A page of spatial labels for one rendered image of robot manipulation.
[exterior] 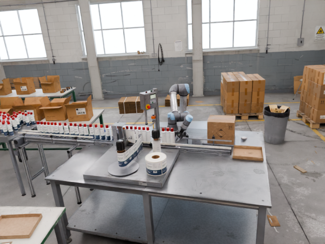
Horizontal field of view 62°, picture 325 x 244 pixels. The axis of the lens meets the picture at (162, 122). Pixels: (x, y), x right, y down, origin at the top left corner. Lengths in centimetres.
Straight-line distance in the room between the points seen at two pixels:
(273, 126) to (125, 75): 504
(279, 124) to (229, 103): 155
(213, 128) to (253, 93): 332
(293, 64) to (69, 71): 677
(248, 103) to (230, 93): 47
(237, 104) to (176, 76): 272
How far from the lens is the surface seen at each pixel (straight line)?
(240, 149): 314
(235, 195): 240
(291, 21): 871
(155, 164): 250
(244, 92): 632
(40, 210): 258
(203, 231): 296
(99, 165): 287
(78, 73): 916
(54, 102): 506
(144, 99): 303
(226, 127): 312
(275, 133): 525
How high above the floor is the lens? 221
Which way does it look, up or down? 20 degrees down
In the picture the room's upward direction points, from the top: 4 degrees counter-clockwise
